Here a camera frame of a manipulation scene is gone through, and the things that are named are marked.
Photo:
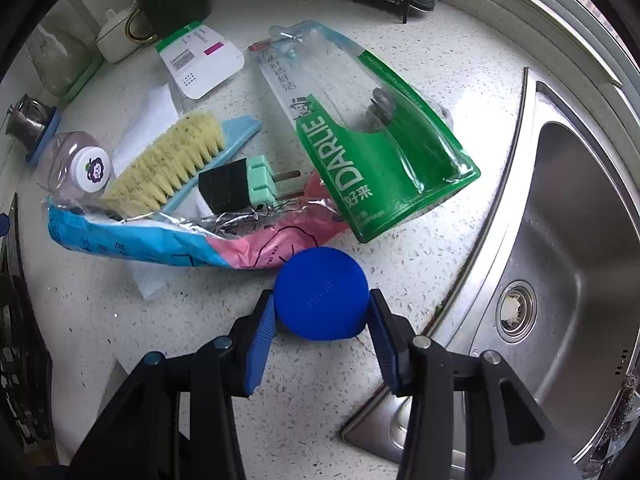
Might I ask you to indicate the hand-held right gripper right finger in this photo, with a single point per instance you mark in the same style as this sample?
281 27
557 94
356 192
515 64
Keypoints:
382 340

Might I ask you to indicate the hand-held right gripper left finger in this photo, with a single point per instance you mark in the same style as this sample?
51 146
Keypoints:
260 345

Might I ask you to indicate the blue round lid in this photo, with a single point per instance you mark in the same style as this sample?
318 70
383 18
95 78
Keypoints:
322 292

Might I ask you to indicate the green clear toothpaste package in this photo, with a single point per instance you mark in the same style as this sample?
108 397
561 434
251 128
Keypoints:
400 160

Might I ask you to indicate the white green medicine box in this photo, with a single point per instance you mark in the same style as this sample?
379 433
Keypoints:
210 65

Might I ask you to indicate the white paper tissue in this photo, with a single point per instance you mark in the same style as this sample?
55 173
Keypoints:
152 282
150 115

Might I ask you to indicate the sink drain strainer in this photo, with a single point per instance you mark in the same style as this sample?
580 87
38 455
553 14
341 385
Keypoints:
515 310

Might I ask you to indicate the pink blue plastic wrapper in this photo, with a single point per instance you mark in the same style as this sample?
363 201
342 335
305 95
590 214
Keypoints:
150 245

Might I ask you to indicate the black mint plug adapter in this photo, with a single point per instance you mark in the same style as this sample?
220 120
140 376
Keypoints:
225 185

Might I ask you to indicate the steel sink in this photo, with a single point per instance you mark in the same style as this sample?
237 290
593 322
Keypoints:
575 210

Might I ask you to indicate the black gas stove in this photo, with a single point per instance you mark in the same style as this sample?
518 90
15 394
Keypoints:
20 360

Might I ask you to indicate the clear bottle white cap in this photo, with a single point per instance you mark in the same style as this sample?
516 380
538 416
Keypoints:
92 167

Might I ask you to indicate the metal scouring pad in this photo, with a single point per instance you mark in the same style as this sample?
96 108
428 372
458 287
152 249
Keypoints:
627 400

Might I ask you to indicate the blue coaster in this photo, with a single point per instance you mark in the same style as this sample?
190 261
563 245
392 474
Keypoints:
47 140

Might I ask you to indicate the green tray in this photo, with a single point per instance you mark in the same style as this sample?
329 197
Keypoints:
85 82

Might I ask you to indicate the steel teapot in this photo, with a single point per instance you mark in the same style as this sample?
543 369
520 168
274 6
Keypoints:
30 120

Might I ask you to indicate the white sugar pot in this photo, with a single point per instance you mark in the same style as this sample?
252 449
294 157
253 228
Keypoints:
117 40

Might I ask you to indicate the glass jar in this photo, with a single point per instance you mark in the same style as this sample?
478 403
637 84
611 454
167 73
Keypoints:
60 60

